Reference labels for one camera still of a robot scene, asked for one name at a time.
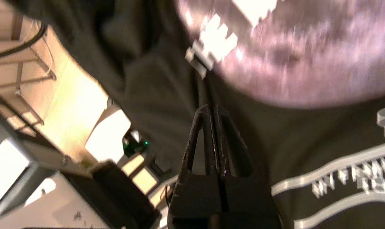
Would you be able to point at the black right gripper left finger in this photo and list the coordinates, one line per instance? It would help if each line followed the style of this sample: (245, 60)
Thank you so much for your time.
(195, 197)

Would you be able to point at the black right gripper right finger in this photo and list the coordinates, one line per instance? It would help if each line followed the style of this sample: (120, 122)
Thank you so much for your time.
(246, 197)

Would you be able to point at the black moon print t-shirt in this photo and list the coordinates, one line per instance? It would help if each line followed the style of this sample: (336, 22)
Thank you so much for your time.
(307, 133)

